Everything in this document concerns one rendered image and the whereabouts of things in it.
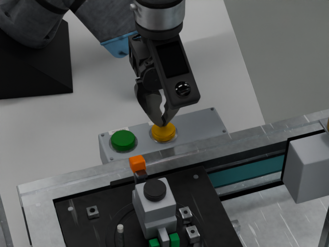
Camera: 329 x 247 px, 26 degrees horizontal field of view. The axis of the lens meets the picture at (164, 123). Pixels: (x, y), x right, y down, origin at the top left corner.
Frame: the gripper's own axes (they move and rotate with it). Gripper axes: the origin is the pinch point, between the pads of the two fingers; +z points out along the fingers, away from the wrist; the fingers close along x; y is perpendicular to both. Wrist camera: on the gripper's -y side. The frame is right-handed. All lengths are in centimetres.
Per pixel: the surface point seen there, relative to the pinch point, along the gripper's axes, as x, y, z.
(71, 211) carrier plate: 18.4, -12.0, 1.3
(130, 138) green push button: 5.9, -0.6, 1.1
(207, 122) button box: -7.9, 0.1, 2.3
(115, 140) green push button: 8.3, -0.2, 1.1
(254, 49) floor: -78, 120, 98
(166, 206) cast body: 7.7, -24.5, -10.7
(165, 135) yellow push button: 0.2, -1.4, 1.3
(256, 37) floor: -82, 127, 98
